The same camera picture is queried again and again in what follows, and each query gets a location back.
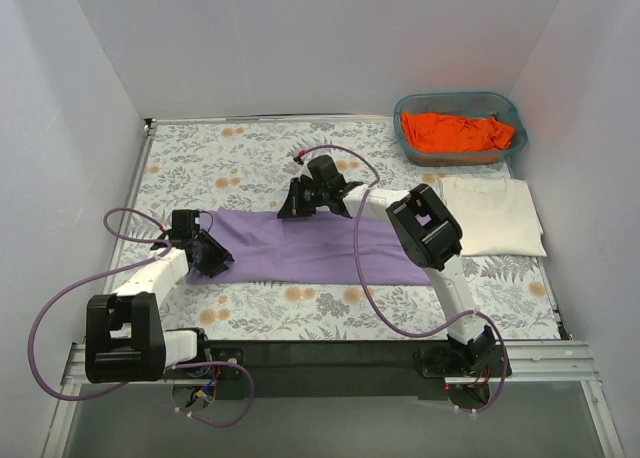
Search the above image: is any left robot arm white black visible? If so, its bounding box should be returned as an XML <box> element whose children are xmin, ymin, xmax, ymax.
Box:
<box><xmin>85</xmin><ymin>210</ymin><xmax>234</xmax><ymax>383</ymax></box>

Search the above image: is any teal plastic basket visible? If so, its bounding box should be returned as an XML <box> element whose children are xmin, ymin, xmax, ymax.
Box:
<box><xmin>393</xmin><ymin>91</ymin><xmax>528</xmax><ymax>166</ymax></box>

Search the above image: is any purple cable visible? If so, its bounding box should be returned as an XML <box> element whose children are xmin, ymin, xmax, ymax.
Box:
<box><xmin>292</xmin><ymin>145</ymin><xmax>511</xmax><ymax>415</ymax></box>
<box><xmin>27</xmin><ymin>207</ymin><xmax>255</xmax><ymax>428</ymax></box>

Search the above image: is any floral table cloth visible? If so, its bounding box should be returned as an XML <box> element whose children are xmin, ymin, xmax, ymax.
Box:
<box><xmin>116</xmin><ymin>119</ymin><xmax>560</xmax><ymax>340</ymax></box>

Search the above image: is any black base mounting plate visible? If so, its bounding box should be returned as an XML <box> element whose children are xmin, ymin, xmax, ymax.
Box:
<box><xmin>167</xmin><ymin>340</ymin><xmax>512</xmax><ymax>400</ymax></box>

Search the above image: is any folded white t shirt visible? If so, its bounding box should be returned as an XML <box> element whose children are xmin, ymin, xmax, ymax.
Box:
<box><xmin>440</xmin><ymin>177</ymin><xmax>547</xmax><ymax>257</ymax></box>

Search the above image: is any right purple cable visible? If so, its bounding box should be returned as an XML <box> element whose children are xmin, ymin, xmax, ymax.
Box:
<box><xmin>292</xmin><ymin>145</ymin><xmax>511</xmax><ymax>415</ymax></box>

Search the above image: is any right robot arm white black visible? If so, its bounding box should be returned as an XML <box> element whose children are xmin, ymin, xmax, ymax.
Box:
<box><xmin>277</xmin><ymin>155</ymin><xmax>509</xmax><ymax>378</ymax></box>

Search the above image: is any aluminium frame rail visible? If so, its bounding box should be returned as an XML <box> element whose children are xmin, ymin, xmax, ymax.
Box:
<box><xmin>44</xmin><ymin>340</ymin><xmax>623</xmax><ymax>457</ymax></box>

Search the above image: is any purple t shirt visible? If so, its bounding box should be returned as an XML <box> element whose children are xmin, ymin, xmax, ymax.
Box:
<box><xmin>186</xmin><ymin>208</ymin><xmax>430</xmax><ymax>286</ymax></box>

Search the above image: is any orange t shirt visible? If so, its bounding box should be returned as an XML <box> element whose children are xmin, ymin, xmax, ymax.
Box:
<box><xmin>401</xmin><ymin>112</ymin><xmax>516</xmax><ymax>153</ymax></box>

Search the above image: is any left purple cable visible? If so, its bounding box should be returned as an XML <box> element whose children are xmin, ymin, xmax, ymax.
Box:
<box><xmin>27</xmin><ymin>207</ymin><xmax>255</xmax><ymax>428</ymax></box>

